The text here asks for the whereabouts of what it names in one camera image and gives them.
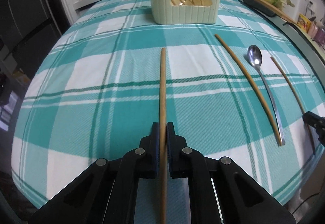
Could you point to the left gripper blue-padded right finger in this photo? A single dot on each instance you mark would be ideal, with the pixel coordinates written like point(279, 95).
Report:
point(220, 190)

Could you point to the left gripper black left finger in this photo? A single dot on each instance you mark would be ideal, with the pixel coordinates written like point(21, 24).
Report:
point(106, 192)

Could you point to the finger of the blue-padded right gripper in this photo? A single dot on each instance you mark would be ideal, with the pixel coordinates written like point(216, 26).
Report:
point(317, 122)

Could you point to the wooden chopstick five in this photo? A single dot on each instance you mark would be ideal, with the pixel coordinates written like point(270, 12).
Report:
point(299, 103)

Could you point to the wooden chopstick three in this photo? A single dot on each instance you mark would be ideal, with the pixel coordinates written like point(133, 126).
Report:
point(162, 133)

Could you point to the steel spoon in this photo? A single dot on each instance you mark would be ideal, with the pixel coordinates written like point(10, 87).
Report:
point(255, 59)

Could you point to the wooden chopstick four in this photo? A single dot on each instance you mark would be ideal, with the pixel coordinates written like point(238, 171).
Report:
point(255, 88)

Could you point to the teal plaid tablecloth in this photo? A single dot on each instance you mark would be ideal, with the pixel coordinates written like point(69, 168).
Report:
point(96, 94)

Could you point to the yellow snack box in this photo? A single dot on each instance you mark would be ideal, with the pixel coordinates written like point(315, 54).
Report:
point(303, 22)

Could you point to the wooden cutting board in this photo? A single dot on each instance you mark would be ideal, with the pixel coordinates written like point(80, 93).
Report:
point(277, 11)

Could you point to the black griddle tray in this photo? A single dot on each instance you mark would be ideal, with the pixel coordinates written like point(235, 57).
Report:
point(259, 7)

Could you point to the black refrigerator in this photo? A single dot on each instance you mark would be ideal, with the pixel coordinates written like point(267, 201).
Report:
point(30, 28)

